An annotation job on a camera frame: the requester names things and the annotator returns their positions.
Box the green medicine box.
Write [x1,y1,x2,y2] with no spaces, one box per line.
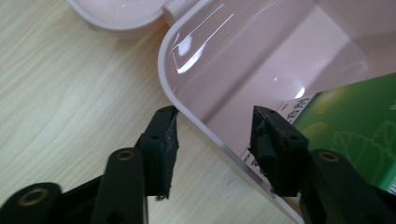
[240,72,396,194]

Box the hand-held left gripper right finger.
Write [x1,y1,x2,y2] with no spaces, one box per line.
[247,105,310,198]

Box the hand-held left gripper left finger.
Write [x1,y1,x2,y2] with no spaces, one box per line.
[135,105,181,201]

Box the pink storage box white handle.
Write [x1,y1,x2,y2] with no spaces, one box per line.
[66,0,396,224]

